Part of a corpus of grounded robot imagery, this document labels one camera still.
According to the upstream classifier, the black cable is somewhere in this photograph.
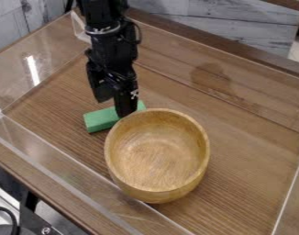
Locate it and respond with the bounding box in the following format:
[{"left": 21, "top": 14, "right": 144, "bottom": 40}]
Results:
[{"left": 0, "top": 205, "right": 21, "bottom": 235}]

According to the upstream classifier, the green rectangular block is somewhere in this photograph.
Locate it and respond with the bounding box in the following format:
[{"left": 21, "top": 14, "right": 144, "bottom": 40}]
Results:
[{"left": 82, "top": 100, "right": 148, "bottom": 134}]

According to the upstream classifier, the black base with bolt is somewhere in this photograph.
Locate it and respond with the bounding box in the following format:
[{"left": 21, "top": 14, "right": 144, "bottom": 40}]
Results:
[{"left": 18, "top": 210, "right": 62, "bottom": 235}]

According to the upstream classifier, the clear acrylic corner bracket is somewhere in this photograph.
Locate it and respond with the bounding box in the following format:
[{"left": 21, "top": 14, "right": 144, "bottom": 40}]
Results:
[{"left": 69, "top": 11, "right": 90, "bottom": 43}]

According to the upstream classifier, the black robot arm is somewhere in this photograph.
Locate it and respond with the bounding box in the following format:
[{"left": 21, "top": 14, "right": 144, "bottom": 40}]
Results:
[{"left": 77, "top": 0, "right": 141, "bottom": 118}]

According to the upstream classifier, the brown wooden bowl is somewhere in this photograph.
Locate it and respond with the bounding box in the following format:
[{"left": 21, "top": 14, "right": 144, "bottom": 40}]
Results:
[{"left": 104, "top": 108, "right": 211, "bottom": 204}]

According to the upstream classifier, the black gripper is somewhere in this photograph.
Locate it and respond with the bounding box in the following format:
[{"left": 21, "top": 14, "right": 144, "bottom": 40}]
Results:
[{"left": 85, "top": 28, "right": 140, "bottom": 118}]

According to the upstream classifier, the black table leg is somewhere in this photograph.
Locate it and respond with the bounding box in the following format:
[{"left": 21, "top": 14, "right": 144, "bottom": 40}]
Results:
[{"left": 20, "top": 190, "right": 40, "bottom": 212}]

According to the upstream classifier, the clear acrylic tray wall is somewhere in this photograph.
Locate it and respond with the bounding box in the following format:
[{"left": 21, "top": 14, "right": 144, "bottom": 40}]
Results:
[{"left": 0, "top": 10, "right": 299, "bottom": 235}]

